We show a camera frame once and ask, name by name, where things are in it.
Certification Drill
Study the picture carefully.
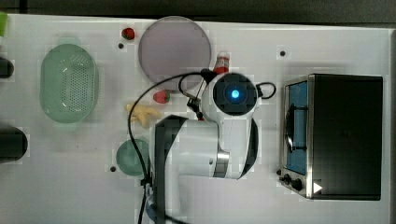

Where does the red plush ketchup bottle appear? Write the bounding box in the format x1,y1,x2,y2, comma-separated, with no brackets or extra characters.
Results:
213,51,230,75

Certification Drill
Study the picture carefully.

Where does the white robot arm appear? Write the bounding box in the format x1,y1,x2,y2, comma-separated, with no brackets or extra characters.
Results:
149,73,260,224

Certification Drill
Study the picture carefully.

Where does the grey round plate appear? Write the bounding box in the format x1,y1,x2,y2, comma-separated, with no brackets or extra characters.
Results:
138,16,212,83

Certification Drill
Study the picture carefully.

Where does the plush strawberry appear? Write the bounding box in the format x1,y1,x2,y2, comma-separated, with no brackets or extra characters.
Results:
153,91,170,104

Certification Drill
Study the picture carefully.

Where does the yellow plush banana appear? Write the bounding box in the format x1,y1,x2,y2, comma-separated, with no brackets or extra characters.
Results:
125,104,162,129

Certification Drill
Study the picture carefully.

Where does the green metal mug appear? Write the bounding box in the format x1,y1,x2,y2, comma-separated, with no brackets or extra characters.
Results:
116,139,149,177

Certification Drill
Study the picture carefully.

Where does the small red plush tomato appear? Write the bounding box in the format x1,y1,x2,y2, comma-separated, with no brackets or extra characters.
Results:
121,28,135,40

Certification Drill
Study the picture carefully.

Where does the black toaster oven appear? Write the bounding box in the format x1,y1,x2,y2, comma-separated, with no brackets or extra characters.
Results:
277,74,383,201

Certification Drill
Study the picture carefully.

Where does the green plastic colander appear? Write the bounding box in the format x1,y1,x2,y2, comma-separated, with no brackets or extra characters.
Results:
39,37,99,129

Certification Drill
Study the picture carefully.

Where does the black cylindrical holder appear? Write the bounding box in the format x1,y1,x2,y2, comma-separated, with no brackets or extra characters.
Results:
0,126,28,163

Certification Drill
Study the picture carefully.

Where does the green and white bottle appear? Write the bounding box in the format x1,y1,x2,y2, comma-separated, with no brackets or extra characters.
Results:
0,11,7,44

